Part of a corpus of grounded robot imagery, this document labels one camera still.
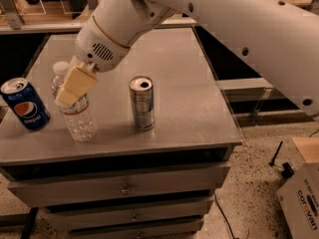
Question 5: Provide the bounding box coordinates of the middle grey drawer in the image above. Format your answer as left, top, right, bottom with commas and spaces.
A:
47, 196, 212, 230

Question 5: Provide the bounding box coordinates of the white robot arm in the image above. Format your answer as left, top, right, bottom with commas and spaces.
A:
56, 0, 319, 119

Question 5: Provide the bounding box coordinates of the black tool on floor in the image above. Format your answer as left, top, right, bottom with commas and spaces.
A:
268, 141, 295, 179

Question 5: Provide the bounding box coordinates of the silver energy drink can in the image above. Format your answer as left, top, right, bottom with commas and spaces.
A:
129, 76, 155, 130

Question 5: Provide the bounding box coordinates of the blue Pepsi can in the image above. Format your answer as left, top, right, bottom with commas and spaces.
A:
1, 78, 51, 130

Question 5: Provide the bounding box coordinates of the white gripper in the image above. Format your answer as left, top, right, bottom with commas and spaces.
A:
54, 16, 130, 107

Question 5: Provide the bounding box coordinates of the brown cardboard piece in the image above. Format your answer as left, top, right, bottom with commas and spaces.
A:
292, 137, 319, 163

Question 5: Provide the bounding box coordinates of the grey drawer cabinet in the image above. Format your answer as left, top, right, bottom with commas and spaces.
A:
0, 27, 243, 239

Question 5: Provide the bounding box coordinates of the black cable on floor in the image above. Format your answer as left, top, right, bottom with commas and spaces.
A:
213, 191, 241, 239

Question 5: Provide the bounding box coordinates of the grey drawer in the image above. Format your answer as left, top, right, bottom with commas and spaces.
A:
8, 162, 230, 207
47, 196, 212, 230
69, 216, 203, 239

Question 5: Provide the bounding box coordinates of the top grey drawer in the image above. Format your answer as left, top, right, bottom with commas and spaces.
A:
8, 162, 230, 207

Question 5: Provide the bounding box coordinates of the white cardboard box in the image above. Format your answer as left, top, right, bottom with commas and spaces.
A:
277, 162, 319, 239

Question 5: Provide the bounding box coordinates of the clear plastic water bottle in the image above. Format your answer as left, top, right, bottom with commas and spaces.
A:
51, 62, 97, 141

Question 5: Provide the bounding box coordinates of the bottom grey drawer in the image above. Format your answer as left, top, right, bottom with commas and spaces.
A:
69, 216, 203, 239

